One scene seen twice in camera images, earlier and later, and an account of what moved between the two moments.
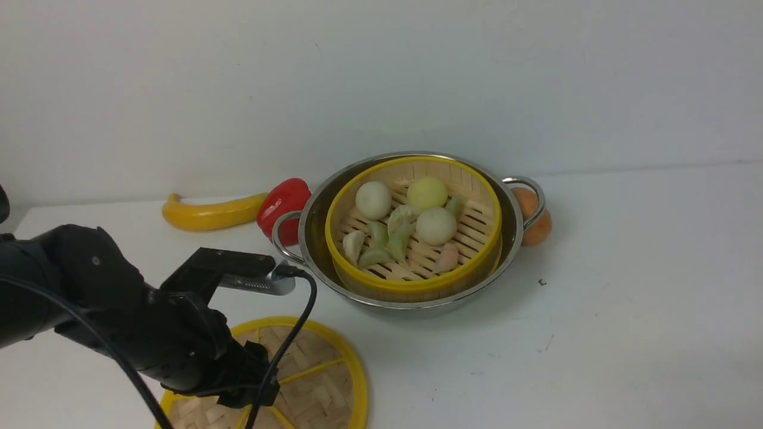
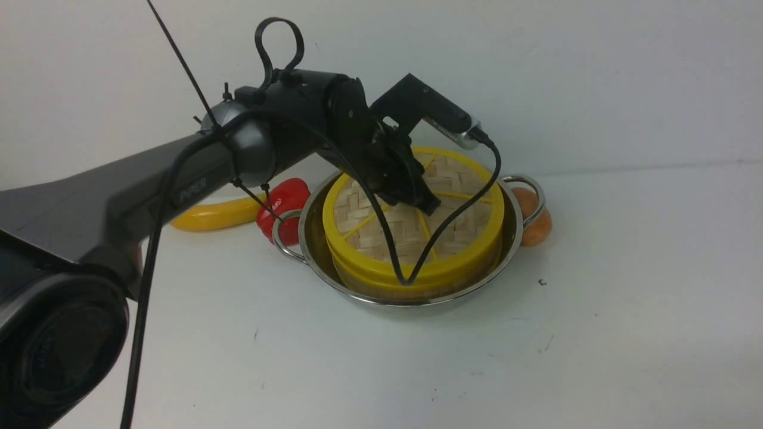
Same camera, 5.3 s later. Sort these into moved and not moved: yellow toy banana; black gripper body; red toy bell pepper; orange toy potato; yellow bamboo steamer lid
Moved: yellow bamboo steamer lid; black gripper body
Not moved: red toy bell pepper; orange toy potato; yellow toy banana
